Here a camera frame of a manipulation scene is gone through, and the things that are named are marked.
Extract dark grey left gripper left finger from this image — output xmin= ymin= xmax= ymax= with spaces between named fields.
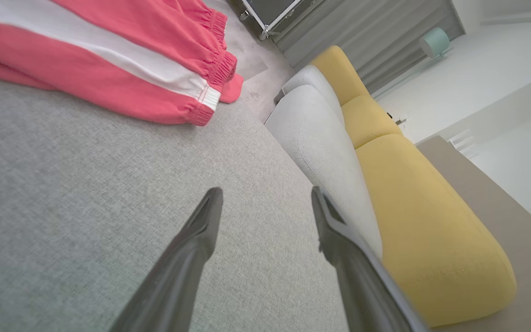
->
xmin=109 ymin=187 xmax=224 ymax=332

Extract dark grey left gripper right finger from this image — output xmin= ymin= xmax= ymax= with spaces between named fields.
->
xmin=311 ymin=186 xmax=431 ymax=332

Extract red shorts with white stripe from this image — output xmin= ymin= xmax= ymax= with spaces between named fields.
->
xmin=0 ymin=0 xmax=244 ymax=126

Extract grey fabric sofa seat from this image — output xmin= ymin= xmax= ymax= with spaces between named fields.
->
xmin=0 ymin=74 xmax=353 ymax=332

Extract medium yellow sofa cushion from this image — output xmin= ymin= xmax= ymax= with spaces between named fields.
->
xmin=341 ymin=95 xmax=403 ymax=149

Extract small grey sofa back cushion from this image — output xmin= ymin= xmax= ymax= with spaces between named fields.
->
xmin=282 ymin=65 xmax=345 ymax=125

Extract small yellow sofa cushion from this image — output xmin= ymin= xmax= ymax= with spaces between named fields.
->
xmin=311 ymin=45 xmax=370 ymax=107

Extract grey pleated curtain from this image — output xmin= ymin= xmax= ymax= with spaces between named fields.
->
xmin=275 ymin=0 xmax=465 ymax=95

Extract teal lamp shade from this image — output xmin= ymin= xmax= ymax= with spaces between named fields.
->
xmin=419 ymin=28 xmax=451 ymax=59

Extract black flight case silver edges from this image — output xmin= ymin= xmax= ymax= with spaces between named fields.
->
xmin=240 ymin=0 xmax=324 ymax=41

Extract white slatted wall vent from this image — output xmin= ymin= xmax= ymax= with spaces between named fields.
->
xmin=448 ymin=129 xmax=479 ymax=158

